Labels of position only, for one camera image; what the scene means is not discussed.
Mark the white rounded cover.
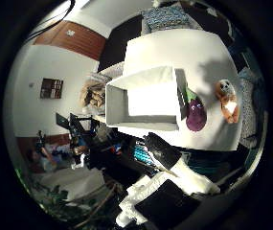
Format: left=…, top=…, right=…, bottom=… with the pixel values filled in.
left=39, top=167, right=106, bottom=202

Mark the black camera stand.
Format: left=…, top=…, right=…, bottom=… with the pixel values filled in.
left=55, top=111, right=101, bottom=151

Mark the brown wooden wall panel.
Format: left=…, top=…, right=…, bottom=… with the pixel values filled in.
left=33, top=20, right=107, bottom=61

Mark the dark framed wall picture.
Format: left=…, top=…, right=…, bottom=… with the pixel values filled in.
left=39, top=78, right=64, bottom=100

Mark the teal storage rack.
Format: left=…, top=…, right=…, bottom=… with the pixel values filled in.
left=132, top=142, right=239, bottom=175

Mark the person in light shirt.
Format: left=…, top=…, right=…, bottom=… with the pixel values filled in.
left=27, top=128, right=63, bottom=173

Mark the purple eggplant plush toy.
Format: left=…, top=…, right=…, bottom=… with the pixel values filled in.
left=183, top=87, right=208, bottom=132

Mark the green plant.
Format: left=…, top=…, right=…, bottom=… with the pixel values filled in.
left=30, top=183, right=89, bottom=221

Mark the orange and white plush toy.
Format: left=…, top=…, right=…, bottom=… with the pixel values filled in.
left=215, top=79, right=240, bottom=125

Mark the white open container box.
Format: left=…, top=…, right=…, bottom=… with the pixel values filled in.
left=104, top=65, right=190, bottom=132

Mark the brown crumpled pile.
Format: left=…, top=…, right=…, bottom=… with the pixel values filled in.
left=80, top=75, right=107, bottom=109

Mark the black hanging cable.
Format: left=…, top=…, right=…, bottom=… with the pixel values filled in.
left=24, top=0, right=77, bottom=42

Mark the blue patterned chair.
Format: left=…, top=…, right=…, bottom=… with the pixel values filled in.
left=141, top=5, right=192, bottom=35

